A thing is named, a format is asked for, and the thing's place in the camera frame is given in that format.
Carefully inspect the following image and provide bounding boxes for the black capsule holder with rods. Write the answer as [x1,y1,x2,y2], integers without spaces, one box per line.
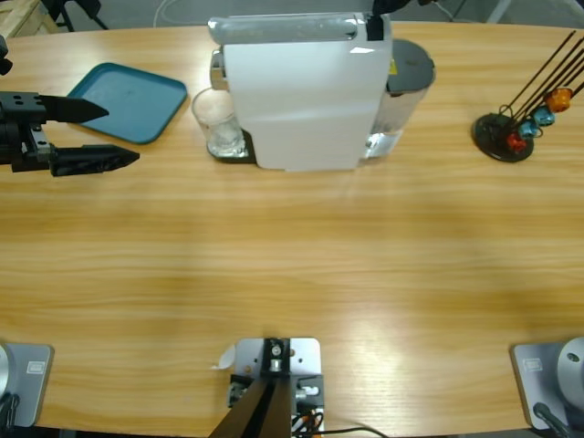
[472,29,584,164]

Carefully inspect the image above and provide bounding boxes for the black chair legs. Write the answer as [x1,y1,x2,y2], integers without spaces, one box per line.
[43,0,110,32]

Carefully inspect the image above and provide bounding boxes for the white capsule coffee machine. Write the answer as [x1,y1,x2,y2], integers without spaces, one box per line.
[207,11,394,174]

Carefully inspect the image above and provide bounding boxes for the robot arm grey base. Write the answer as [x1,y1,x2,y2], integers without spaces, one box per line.
[509,336,584,431]
[0,35,55,429]

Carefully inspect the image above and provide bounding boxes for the light wooden crate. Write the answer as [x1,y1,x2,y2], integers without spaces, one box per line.
[0,0,60,41]

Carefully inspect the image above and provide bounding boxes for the black arm base cable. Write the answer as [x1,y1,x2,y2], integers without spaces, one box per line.
[532,401,571,438]
[0,391,22,430]

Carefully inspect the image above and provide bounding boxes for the grey metal frame leg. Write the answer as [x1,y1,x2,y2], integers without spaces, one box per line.
[485,0,512,24]

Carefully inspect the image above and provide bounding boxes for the white paper tag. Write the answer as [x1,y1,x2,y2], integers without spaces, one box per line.
[209,344,237,371]

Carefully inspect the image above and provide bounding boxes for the clear water tank black lid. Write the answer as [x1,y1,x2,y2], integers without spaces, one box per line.
[364,38,437,161]

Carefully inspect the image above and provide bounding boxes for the teal plastic tray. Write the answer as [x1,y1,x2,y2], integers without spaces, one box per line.
[66,62,190,146]

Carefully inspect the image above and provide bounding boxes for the orange coffee capsule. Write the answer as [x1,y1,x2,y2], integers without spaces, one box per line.
[545,86,575,114]

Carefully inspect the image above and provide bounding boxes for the silver grated drip tray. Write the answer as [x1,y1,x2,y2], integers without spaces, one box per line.
[207,130,256,164]

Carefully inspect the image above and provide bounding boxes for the clear glass cup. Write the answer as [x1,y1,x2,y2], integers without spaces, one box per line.
[190,87,245,159]

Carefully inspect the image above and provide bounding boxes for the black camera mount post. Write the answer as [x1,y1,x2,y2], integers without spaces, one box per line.
[209,337,293,438]

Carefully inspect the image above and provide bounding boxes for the orange wires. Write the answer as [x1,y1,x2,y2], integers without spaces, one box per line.
[291,408,323,433]

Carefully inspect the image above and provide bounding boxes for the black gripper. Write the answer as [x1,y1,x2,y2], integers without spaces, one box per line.
[0,90,141,178]

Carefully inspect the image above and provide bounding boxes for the black cable at mount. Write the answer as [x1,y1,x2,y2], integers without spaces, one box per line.
[318,425,389,438]

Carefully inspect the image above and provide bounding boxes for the teal blue coffee capsule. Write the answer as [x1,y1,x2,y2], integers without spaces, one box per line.
[531,105,557,128]
[517,120,542,141]

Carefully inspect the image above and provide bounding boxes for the red coffee capsule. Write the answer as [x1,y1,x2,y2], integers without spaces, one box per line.
[505,131,528,154]

